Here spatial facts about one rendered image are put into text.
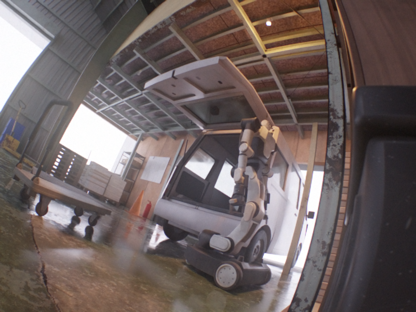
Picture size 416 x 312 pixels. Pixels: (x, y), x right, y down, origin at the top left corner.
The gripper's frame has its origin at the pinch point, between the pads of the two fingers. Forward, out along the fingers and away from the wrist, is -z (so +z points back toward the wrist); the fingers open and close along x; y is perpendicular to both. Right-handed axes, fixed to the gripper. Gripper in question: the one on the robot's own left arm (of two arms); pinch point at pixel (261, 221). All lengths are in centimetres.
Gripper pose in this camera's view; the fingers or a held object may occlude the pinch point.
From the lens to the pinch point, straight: 190.0
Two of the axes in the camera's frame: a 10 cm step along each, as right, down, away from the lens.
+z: 1.7, -8.7, 4.5
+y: 6.1, 4.6, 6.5
